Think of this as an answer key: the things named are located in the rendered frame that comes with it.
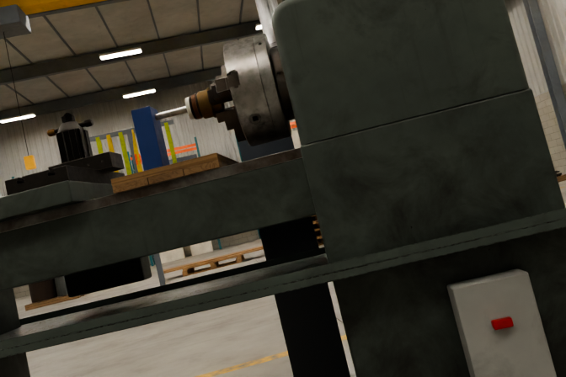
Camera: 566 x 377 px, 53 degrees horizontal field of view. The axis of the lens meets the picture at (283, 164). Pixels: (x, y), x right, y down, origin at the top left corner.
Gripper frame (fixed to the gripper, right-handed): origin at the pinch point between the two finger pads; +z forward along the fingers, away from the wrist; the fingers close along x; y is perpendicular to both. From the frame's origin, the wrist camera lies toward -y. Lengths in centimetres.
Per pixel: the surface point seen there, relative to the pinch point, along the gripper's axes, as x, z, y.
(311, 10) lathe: -18.2, 21.6, -23.4
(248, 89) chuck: 4.1, 36.2, -22.2
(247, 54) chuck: 2.9, 26.0, -20.2
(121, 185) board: 42, 54, -34
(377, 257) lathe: -21, 87, -31
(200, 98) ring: 22.0, 32.3, -14.8
